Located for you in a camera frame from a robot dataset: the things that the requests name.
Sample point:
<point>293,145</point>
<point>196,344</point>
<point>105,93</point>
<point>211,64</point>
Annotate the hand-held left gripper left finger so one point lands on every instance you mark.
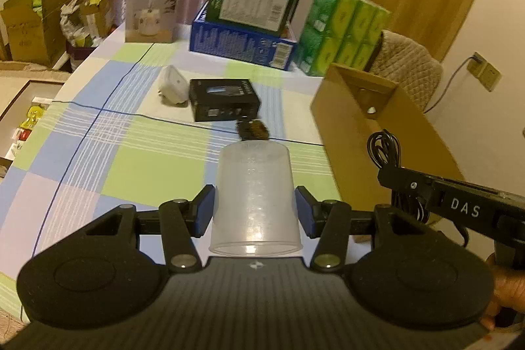
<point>205,210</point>

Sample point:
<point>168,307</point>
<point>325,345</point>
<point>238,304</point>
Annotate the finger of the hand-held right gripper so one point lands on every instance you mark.
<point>406,184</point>

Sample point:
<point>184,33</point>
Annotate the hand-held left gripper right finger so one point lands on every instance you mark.
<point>305,212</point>

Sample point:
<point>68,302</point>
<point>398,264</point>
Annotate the clear plastic measuring cup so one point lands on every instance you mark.
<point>254,202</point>

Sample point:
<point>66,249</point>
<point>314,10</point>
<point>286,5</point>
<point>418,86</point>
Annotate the dark bristle brush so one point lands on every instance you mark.
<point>252,130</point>

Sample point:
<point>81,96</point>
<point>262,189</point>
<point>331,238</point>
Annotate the black shaver box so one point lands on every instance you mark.
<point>223,100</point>

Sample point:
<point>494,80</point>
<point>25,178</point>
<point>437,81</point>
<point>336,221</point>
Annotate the white plug adapter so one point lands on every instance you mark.
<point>174,83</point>

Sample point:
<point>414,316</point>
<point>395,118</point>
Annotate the person's right hand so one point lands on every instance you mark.
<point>508,292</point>

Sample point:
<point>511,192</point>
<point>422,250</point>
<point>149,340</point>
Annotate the checked tablecloth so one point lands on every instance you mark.
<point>143,161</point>

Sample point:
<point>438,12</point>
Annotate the green tissue multipack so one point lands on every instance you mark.
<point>344,30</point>

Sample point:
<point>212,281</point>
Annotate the blue box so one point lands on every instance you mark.
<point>238,44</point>

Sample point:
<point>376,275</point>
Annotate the yellow toy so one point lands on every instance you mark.
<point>33,116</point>

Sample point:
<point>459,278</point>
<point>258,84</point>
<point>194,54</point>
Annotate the dark bin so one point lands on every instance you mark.
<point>80,51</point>

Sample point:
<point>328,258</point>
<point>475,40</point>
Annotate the white appliance box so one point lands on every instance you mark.
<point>151,5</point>

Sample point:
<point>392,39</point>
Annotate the dark green box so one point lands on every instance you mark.
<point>250,1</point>

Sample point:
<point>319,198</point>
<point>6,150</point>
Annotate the shallow box beside table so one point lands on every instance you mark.
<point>12,95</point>

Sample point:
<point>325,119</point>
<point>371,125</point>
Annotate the small brown cardboard box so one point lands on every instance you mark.
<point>96,11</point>

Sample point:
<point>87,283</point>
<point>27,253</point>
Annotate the crumpled clear plastic bag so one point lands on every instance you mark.
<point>76,18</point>

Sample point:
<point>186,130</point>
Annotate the large brown cardboard carton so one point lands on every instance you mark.
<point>28,34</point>

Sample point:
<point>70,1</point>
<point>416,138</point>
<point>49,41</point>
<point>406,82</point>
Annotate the wall socket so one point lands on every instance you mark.
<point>488,73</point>

